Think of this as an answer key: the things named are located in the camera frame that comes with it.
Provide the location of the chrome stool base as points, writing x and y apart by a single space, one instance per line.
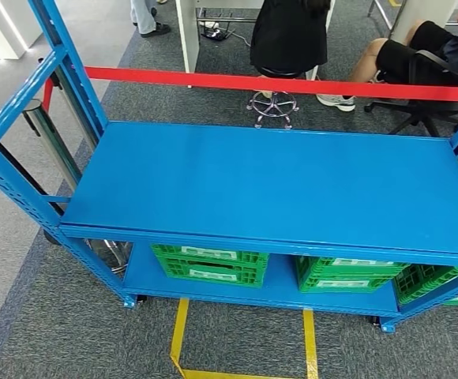
272 107

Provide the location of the blue metal shelf rack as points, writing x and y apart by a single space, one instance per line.
272 188

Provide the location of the white lit plinth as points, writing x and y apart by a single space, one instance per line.
0 26

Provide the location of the red barrier belt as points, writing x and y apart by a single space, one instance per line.
252 82

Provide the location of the black power strip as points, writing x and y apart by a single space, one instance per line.
215 32

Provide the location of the black office chair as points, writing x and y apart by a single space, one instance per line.
422 112

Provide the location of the person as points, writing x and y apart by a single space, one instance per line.
146 18
365 63
288 36

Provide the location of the black stanchion post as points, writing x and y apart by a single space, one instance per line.
20 172

